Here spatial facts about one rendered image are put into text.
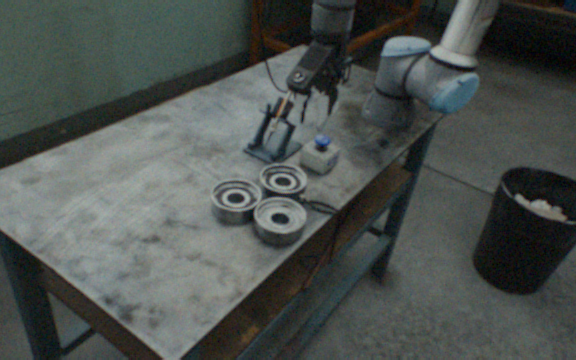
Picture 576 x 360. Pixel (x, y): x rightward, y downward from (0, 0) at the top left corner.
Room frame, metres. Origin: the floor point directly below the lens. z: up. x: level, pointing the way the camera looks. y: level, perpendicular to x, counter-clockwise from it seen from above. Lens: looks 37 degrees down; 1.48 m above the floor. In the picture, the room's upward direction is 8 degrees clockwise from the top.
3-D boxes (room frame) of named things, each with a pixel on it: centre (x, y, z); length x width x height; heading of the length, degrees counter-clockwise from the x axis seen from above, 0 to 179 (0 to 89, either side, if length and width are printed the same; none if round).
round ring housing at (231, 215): (0.78, 0.10, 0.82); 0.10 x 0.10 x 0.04
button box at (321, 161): (1.00, -0.07, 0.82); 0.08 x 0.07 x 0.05; 148
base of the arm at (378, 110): (1.28, -0.27, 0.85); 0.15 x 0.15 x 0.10
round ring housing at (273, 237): (0.73, 0.00, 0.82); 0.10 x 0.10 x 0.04
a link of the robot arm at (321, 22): (0.92, -0.04, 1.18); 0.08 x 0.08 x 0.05
